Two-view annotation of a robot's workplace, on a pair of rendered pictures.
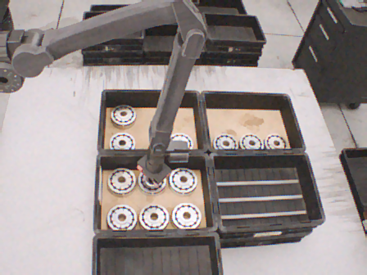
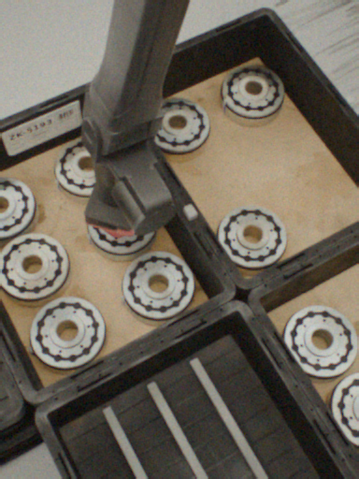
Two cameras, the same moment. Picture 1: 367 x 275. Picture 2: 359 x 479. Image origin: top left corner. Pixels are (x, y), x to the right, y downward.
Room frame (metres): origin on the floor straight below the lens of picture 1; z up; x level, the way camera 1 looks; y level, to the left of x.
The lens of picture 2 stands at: (0.52, -0.36, 1.75)
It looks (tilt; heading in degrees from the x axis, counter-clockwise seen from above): 66 degrees down; 70
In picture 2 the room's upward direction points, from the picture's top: 4 degrees clockwise
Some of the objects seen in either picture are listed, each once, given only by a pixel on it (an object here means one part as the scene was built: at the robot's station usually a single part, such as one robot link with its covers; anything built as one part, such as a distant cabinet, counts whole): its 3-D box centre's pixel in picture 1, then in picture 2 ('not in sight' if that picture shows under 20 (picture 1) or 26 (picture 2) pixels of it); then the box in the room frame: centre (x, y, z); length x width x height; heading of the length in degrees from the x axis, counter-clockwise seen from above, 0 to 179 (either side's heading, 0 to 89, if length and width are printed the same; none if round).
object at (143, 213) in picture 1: (154, 217); (33, 266); (0.45, 0.04, 0.86); 0.10 x 0.10 x 0.01
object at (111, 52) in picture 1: (113, 50); not in sight; (1.74, 0.59, 0.37); 0.40 x 0.30 x 0.45; 106
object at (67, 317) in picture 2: (187, 215); (67, 330); (0.47, -0.07, 0.86); 0.05 x 0.05 x 0.01
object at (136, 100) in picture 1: (151, 128); (251, 157); (0.80, 0.13, 0.87); 0.40 x 0.30 x 0.11; 104
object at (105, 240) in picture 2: (151, 180); (122, 222); (0.58, 0.08, 0.86); 0.10 x 0.10 x 0.01
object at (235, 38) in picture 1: (227, 51); not in sight; (1.96, -0.18, 0.37); 0.40 x 0.30 x 0.45; 106
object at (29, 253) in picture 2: (154, 216); (32, 265); (0.45, 0.04, 0.86); 0.05 x 0.05 x 0.01
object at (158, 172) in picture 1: (154, 163); (118, 181); (0.58, 0.08, 0.98); 0.10 x 0.07 x 0.07; 59
